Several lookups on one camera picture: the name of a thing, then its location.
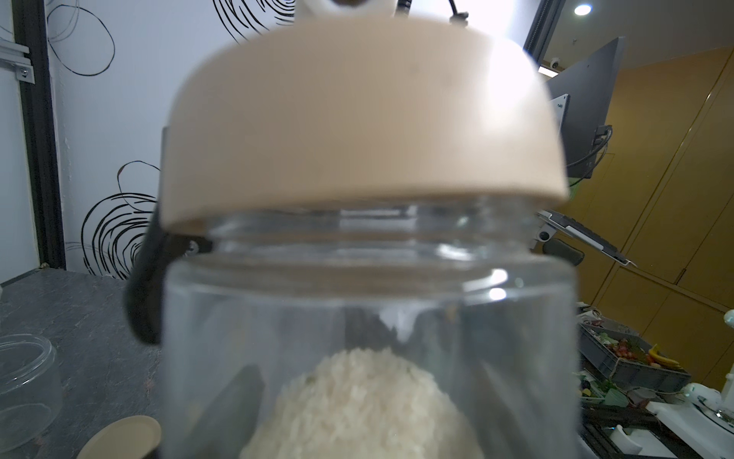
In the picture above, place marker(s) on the white appliance outside cell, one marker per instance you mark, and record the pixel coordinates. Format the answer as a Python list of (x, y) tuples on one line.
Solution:
[(704, 419)]

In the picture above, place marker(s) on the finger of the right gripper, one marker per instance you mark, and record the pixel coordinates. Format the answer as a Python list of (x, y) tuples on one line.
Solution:
[(144, 292)]

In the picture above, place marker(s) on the beige lid of jar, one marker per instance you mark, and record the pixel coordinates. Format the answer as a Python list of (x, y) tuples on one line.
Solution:
[(357, 111)]

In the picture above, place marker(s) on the glass rice jar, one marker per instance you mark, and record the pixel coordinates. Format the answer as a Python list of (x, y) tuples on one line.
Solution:
[(31, 392)]

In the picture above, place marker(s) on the black wall monitor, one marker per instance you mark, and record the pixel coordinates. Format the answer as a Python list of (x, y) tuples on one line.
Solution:
[(587, 87)]

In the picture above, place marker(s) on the grey crate of items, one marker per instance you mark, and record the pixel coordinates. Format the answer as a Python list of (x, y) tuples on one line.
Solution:
[(625, 372)]

